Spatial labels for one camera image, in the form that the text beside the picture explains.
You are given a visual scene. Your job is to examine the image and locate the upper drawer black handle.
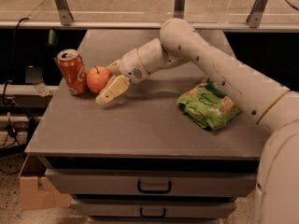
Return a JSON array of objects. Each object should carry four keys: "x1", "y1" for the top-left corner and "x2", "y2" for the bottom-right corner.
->
[{"x1": 136, "y1": 181, "x2": 172, "y2": 194}]

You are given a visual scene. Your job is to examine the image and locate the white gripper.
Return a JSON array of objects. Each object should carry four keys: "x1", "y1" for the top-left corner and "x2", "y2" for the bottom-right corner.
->
[{"x1": 95, "y1": 38, "x2": 186, "y2": 105}]

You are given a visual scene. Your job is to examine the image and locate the lower drawer black handle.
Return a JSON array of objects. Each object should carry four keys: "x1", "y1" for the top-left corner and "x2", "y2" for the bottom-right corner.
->
[{"x1": 139, "y1": 207, "x2": 166, "y2": 218}]

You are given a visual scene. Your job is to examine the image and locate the metal railing bracket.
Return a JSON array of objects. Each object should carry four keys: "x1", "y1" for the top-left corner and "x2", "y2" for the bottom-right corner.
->
[
  {"x1": 54, "y1": 0, "x2": 73, "y2": 26},
  {"x1": 173, "y1": 0, "x2": 186, "y2": 19},
  {"x1": 246, "y1": 0, "x2": 268, "y2": 28}
]

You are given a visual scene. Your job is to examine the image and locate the right metal railing bracket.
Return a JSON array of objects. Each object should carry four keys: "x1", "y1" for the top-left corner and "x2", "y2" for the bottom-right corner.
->
[{"x1": 246, "y1": 0, "x2": 268, "y2": 28}]

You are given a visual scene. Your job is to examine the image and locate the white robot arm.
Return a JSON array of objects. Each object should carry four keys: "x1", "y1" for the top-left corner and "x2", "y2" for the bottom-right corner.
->
[{"x1": 96, "y1": 18, "x2": 299, "y2": 224}]

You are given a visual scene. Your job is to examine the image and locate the left metal railing bracket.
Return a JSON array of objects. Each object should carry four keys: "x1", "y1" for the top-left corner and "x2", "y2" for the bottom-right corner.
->
[{"x1": 54, "y1": 0, "x2": 73, "y2": 26}]

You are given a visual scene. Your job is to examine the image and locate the orange soda can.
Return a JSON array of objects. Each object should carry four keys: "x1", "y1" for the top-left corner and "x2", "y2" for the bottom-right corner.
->
[{"x1": 57, "y1": 49, "x2": 88, "y2": 95}]

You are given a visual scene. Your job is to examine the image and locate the black cable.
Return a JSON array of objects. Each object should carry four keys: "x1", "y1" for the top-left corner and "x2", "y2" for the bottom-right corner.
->
[{"x1": 1, "y1": 17, "x2": 31, "y2": 107}]

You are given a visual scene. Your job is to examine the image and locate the red apple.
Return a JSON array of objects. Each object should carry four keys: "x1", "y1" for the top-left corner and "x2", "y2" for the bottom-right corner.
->
[{"x1": 86, "y1": 66, "x2": 112, "y2": 93}]

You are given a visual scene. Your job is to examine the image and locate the grey drawer cabinet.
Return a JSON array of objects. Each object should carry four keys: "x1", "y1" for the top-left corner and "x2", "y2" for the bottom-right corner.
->
[{"x1": 24, "y1": 29, "x2": 272, "y2": 224}]

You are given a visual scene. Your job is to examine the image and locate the drawer black handle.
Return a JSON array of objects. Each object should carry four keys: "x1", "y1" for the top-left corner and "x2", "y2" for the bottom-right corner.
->
[
  {"x1": 136, "y1": 181, "x2": 172, "y2": 194},
  {"x1": 139, "y1": 207, "x2": 166, "y2": 218}
]

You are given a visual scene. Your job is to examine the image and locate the middle metal railing bracket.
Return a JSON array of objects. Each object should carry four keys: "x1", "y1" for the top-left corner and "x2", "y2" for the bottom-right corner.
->
[{"x1": 173, "y1": 0, "x2": 186, "y2": 19}]

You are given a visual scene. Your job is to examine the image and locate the cardboard box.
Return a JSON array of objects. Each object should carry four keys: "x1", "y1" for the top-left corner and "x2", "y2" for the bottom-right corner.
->
[{"x1": 19, "y1": 156, "x2": 71, "y2": 210}]

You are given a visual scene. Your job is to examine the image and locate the green chip bag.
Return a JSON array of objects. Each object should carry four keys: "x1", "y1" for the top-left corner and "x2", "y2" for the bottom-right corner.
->
[{"x1": 177, "y1": 77, "x2": 241, "y2": 132}]

